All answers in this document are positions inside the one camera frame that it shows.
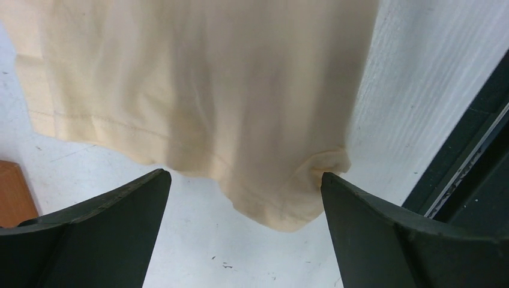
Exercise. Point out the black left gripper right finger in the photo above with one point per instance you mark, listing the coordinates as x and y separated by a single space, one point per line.
380 244

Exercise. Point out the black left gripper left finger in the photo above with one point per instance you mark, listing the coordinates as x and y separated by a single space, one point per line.
105 241

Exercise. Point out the cream beige underwear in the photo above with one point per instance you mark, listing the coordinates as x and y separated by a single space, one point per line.
256 95

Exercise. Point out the wooden compartment tray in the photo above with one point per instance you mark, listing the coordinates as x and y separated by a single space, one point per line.
17 204

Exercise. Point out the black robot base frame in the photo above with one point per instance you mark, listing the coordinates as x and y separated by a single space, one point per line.
466 184

